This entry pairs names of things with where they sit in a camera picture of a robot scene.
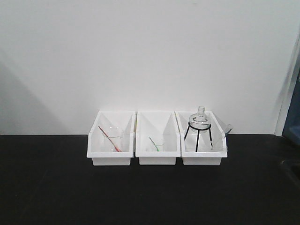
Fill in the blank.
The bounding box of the clear glass test tube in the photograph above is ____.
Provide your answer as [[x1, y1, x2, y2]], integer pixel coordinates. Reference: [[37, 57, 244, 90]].
[[211, 124, 233, 149]]

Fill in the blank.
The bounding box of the middle white plastic bin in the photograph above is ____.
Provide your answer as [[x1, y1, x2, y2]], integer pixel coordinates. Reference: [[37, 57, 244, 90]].
[[135, 111, 181, 165]]

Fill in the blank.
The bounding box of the red stirring rod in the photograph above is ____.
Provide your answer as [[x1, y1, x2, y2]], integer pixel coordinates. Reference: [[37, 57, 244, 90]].
[[98, 126, 122, 152]]

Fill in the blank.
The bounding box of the white plastic bin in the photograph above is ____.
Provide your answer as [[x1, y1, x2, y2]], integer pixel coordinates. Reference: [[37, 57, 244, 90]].
[[175, 111, 228, 165], [135, 111, 181, 165], [87, 111, 136, 166]]

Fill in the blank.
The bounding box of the round glass flask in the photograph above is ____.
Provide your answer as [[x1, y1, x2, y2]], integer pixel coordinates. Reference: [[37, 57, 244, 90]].
[[189, 106, 211, 130]]

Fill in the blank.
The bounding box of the black wire tripod stand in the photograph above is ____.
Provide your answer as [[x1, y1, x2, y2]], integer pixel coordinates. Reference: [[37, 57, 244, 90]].
[[184, 122, 213, 152]]

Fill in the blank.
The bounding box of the left white plastic bin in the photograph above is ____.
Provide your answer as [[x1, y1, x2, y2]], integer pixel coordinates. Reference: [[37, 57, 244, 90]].
[[87, 111, 136, 166]]

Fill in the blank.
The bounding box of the blue cabinet at right edge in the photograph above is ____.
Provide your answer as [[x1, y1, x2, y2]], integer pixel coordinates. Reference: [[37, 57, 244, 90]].
[[283, 75, 300, 145]]

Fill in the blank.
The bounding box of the glass dish in left bin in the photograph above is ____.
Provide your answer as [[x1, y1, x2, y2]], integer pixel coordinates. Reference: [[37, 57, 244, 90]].
[[103, 127, 123, 152]]

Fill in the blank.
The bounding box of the right white plastic bin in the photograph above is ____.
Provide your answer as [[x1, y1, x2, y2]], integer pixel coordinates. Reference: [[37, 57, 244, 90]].
[[175, 111, 228, 165]]

